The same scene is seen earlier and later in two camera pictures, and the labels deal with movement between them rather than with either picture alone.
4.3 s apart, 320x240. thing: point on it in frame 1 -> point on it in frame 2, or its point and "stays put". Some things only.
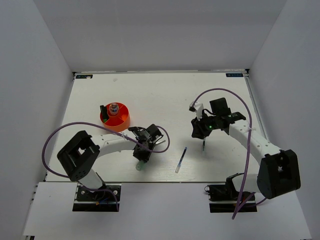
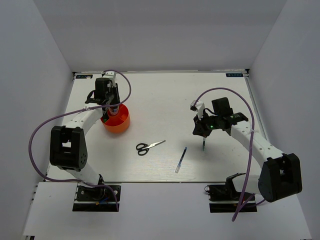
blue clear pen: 180,160 stays put
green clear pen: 204,141 stays put
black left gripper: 145,157 -> 115,90
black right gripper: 199,131 stays put
